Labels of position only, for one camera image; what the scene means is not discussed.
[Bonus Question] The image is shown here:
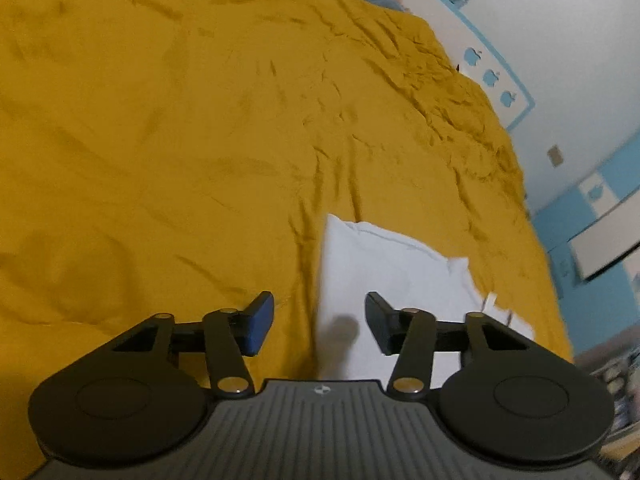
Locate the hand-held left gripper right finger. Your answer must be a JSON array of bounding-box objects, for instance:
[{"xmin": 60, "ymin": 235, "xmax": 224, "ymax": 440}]
[{"xmin": 364, "ymin": 291, "xmax": 534, "ymax": 402}]

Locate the blue and white cabinet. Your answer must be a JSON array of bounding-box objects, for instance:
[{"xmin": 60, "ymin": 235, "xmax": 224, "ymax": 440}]
[{"xmin": 529, "ymin": 132, "xmax": 640, "ymax": 348}]

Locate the patterned cloth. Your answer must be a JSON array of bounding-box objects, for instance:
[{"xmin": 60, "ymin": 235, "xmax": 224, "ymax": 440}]
[{"xmin": 574, "ymin": 330, "xmax": 640, "ymax": 480}]

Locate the white panel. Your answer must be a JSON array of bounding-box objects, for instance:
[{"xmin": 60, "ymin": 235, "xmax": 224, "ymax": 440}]
[{"xmin": 567, "ymin": 209, "xmax": 640, "ymax": 282}]

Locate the white and blue headboard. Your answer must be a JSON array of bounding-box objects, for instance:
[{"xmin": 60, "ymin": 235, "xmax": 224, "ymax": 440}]
[{"xmin": 299, "ymin": 0, "xmax": 536, "ymax": 132}]

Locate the white printed t-shirt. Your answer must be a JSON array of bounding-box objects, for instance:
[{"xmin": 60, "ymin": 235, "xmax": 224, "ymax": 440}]
[{"xmin": 317, "ymin": 213, "xmax": 539, "ymax": 381}]

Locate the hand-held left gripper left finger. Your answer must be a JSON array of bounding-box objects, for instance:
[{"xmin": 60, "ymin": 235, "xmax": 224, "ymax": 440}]
[{"xmin": 107, "ymin": 291, "xmax": 275, "ymax": 402}]

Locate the mustard yellow quilted blanket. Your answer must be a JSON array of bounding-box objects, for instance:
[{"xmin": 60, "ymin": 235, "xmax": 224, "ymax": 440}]
[{"xmin": 0, "ymin": 0, "xmax": 576, "ymax": 392}]

